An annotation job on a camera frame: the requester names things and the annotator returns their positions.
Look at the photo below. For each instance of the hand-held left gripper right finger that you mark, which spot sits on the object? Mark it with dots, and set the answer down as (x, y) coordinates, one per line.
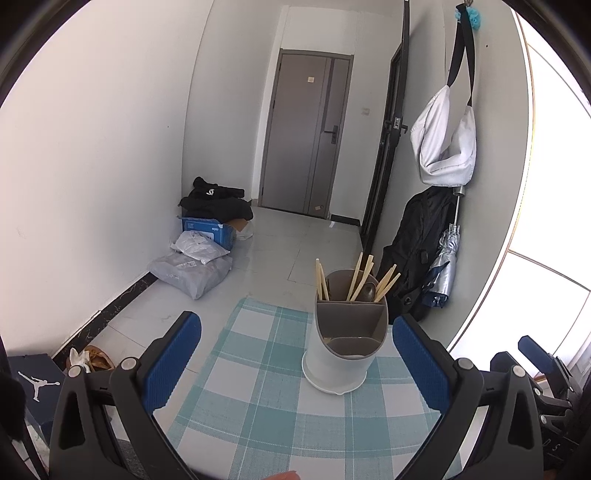
(421, 364)

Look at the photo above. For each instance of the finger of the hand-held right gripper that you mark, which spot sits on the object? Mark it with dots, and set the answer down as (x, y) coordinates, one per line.
(535, 350)
(503, 361)

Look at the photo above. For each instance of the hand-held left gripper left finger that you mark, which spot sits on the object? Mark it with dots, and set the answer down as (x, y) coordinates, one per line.
(171, 364)

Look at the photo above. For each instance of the white utensil holder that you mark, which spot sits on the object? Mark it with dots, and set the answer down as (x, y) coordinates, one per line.
(341, 360)

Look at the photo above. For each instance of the metal spoon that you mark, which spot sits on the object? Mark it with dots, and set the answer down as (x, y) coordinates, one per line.
(369, 291)

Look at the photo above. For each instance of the brown shoe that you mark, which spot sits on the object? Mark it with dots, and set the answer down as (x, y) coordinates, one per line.
(99, 359)

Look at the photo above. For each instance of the grey plastic bag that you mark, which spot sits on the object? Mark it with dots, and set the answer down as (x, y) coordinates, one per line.
(191, 277)

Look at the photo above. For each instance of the white crumpled cloth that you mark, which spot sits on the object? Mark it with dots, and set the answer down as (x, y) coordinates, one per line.
(79, 362)

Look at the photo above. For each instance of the silver folded umbrella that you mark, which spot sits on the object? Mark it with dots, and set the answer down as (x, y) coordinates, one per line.
(443, 272)

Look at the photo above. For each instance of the teal checked placemat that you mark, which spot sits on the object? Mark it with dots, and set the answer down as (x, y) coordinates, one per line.
(258, 406)

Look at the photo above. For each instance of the black backpack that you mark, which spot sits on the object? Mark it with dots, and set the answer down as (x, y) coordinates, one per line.
(415, 249)

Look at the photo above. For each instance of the white plastic packet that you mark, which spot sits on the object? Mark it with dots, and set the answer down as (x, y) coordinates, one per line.
(201, 247)

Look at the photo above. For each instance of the dark blue shoe box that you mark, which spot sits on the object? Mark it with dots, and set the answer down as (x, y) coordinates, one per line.
(34, 383)

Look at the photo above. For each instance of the blue cardboard box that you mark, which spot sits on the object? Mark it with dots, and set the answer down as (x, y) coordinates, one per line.
(207, 230)

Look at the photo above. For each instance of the white plastic bag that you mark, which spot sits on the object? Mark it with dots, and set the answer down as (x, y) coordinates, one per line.
(244, 230)

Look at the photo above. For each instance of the bright window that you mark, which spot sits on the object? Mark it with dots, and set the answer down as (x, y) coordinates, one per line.
(554, 184)

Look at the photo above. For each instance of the black clothes pile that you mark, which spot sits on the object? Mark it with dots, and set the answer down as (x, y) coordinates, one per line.
(214, 201)

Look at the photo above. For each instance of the white hanging bag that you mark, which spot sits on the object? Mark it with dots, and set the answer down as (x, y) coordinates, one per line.
(445, 138)

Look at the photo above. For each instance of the black door lock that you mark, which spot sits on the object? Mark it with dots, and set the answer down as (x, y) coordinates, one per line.
(395, 127)

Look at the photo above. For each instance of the grey door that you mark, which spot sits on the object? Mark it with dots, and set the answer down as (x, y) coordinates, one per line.
(304, 138)

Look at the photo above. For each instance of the blue mesh sponge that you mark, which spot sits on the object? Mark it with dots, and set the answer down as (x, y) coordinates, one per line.
(471, 16)

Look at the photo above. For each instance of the black door frame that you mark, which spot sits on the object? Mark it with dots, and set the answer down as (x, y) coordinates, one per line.
(390, 92)

